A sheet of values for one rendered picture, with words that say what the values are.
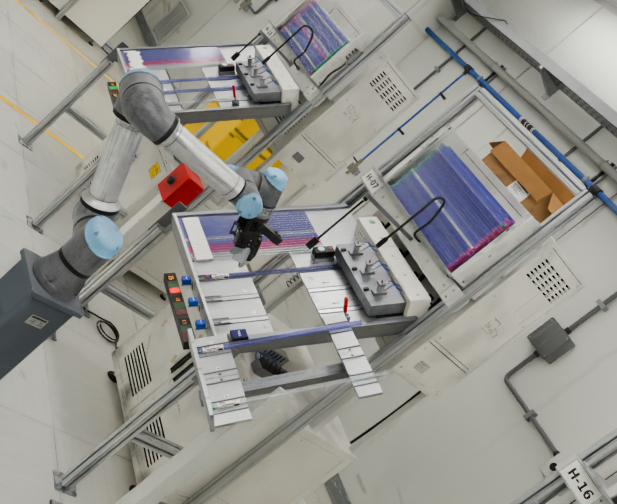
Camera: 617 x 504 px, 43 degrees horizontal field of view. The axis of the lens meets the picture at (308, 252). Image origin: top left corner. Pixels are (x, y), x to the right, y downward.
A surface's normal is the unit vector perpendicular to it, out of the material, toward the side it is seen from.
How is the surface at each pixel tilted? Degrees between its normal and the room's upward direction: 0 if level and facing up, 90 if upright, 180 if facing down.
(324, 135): 90
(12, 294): 90
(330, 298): 43
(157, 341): 90
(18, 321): 90
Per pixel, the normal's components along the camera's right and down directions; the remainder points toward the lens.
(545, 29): -0.58, -0.48
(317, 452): 0.32, 0.61
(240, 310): 0.16, -0.79
